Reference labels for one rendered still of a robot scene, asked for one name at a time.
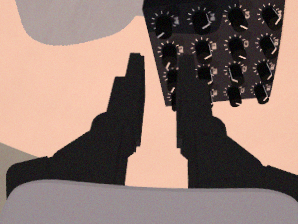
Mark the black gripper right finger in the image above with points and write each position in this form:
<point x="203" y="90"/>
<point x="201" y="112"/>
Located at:
<point x="202" y="138"/>

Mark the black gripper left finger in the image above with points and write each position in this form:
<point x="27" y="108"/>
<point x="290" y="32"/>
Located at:
<point x="94" y="156"/>

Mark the black knob box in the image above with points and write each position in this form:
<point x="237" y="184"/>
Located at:
<point x="170" y="28"/>

